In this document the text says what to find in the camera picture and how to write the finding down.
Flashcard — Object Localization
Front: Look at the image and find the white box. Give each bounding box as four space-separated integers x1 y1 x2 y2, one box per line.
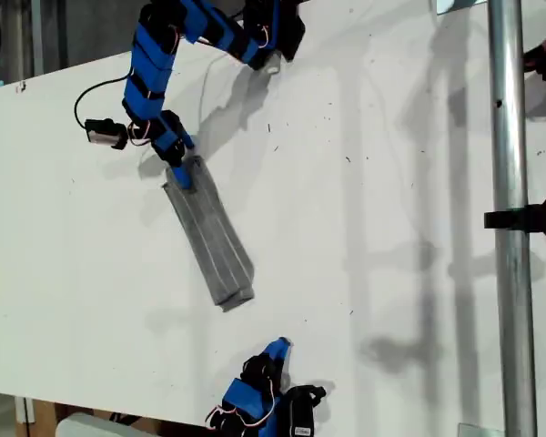
55 412 165 437

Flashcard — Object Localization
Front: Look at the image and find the wooden table leg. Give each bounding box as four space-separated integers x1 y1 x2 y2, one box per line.
26 399 58 437

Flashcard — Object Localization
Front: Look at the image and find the metal corner bracket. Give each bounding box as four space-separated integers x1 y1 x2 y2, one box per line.
430 0 486 17

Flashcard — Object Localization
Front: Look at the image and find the black camera box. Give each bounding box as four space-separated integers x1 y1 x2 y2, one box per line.
285 383 328 437
84 117 129 151

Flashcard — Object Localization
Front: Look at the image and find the black camera cable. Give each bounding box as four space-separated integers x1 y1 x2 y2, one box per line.
74 66 137 129

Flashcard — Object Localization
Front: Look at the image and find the black clamp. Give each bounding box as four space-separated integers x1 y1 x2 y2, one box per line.
483 193 546 241

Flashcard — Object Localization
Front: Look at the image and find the steel post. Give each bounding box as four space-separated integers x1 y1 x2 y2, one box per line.
486 0 539 437

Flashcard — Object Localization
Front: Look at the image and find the grey striped towel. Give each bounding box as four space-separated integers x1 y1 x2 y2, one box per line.
161 155 257 314

